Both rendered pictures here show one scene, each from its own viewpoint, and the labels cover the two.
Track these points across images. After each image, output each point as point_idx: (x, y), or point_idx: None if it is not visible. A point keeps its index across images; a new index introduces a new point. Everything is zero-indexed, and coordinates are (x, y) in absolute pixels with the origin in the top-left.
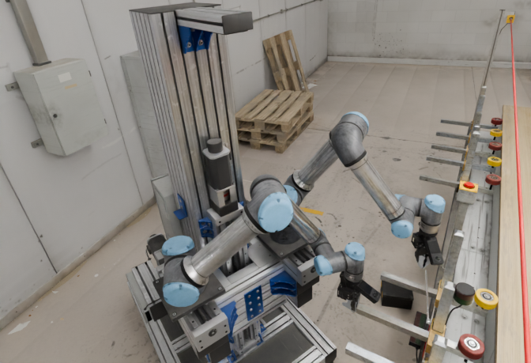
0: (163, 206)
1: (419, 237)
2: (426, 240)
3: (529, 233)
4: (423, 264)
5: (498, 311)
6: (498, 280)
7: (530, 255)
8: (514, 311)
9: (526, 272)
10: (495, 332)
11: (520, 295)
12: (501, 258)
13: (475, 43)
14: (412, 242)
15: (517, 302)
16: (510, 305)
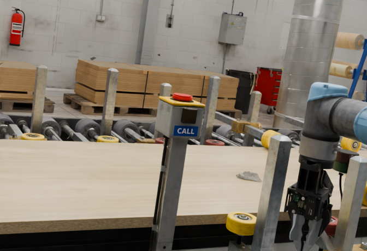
0: None
1: (319, 191)
2: (326, 173)
3: (29, 201)
4: (302, 240)
5: (250, 212)
6: (191, 218)
7: (96, 199)
8: (232, 205)
9: (143, 201)
10: (249, 244)
11: (197, 203)
12: (140, 215)
13: None
14: (319, 218)
15: (214, 204)
16: (228, 208)
